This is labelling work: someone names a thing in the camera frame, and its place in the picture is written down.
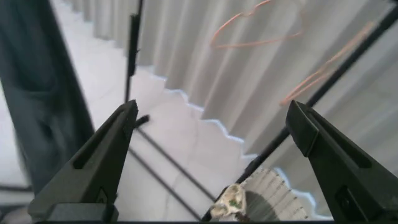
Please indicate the pink clothes hanger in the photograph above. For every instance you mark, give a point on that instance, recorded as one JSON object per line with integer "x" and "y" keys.
{"x": 326, "y": 67}

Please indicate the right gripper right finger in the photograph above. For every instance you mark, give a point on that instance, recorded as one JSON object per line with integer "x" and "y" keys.
{"x": 351, "y": 174}

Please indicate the dark grey long-sleeved shirt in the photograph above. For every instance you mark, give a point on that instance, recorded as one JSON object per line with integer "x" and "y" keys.
{"x": 37, "y": 93}

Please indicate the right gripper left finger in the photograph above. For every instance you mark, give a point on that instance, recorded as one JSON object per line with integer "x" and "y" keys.
{"x": 93, "y": 174}

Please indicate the black clothes rack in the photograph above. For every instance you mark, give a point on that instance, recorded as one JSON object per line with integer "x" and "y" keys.
{"x": 133, "y": 46}

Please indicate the cream printed garment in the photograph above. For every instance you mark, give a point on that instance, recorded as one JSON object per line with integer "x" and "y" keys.
{"x": 230, "y": 202}

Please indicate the white laundry basket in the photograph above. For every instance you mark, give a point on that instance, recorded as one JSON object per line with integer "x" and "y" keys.
{"x": 273, "y": 199}

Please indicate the white curtain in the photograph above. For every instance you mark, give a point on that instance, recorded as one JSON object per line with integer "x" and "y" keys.
{"x": 192, "y": 46}

